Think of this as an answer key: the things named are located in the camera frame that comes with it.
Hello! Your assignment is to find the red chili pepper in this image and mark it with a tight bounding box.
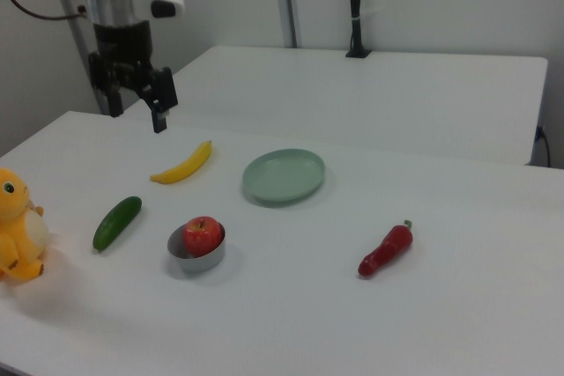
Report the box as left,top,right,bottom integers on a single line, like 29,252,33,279
357,219,415,279

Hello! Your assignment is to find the pale green plate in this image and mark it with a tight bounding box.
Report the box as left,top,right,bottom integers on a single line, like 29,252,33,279
241,148,327,209

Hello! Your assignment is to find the grey bowl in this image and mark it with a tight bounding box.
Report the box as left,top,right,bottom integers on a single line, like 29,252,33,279
167,221,228,275

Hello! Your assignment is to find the white side table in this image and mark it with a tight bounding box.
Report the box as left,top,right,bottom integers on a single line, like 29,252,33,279
125,44,550,166

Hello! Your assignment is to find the black pole stand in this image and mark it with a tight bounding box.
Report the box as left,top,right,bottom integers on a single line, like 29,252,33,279
345,0,371,59

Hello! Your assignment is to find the black power cable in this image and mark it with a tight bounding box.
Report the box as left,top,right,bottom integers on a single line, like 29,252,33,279
535,124,552,168

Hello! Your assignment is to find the green cucumber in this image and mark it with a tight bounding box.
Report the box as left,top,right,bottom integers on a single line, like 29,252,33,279
92,195,144,253

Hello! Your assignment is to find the yellow banana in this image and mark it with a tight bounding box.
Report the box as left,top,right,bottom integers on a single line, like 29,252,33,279
149,140,213,185

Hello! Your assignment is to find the orange plush toy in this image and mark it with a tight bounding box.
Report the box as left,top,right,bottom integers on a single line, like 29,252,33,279
0,167,50,283

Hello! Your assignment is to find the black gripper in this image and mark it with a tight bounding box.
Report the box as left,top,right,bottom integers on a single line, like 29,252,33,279
87,18,179,134

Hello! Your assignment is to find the red apple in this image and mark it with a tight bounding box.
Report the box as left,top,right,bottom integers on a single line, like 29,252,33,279
182,216,224,257

